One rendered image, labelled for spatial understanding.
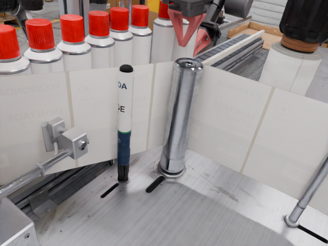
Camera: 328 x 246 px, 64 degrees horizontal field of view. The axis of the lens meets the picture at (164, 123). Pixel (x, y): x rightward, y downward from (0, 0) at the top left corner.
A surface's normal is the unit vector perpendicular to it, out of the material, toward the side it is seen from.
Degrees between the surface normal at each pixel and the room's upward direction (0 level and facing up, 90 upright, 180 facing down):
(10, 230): 0
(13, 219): 0
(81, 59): 90
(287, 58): 92
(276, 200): 0
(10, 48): 90
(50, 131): 90
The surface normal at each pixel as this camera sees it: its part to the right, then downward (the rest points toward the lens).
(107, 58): 0.59, 0.52
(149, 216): 0.11, -0.82
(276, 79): -0.70, 0.36
